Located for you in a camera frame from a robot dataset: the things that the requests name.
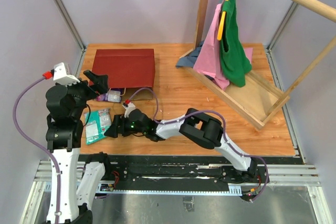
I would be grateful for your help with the purple snack packet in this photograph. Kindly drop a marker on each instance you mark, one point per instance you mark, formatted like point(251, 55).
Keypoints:
point(113, 95)

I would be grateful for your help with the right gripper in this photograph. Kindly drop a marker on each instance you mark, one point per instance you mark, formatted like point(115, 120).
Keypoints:
point(118, 120)

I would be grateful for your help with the green shirt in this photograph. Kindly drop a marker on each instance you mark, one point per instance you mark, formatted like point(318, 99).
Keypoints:
point(233, 60)

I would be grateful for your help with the yellow hanger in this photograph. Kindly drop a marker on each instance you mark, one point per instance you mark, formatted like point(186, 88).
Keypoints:
point(227, 9)

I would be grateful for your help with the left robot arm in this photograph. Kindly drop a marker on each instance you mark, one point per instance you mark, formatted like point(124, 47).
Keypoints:
point(71, 200)

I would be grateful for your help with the pink shirt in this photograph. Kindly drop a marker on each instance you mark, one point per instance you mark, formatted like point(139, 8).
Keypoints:
point(208, 62)

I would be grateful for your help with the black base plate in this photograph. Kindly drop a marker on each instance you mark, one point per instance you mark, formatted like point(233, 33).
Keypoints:
point(180, 174)

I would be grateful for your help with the wooden clothes rack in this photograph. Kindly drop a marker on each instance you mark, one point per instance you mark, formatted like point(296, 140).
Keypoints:
point(259, 100)

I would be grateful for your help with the blue-grey cloth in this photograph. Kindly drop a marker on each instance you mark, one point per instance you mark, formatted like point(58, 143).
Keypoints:
point(190, 58)

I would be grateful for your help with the red paper bag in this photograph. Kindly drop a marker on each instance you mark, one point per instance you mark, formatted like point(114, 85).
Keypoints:
point(128, 70)

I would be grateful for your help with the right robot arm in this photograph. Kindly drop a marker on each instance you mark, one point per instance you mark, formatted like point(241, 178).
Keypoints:
point(205, 128)

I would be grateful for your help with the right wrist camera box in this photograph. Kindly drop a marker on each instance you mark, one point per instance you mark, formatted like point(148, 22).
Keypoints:
point(129, 107)

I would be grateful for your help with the teal Fox's candy packet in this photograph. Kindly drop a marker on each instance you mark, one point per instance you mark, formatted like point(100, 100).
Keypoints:
point(96, 124)

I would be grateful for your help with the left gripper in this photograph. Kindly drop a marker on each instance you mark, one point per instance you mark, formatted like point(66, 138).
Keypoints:
point(100, 84)

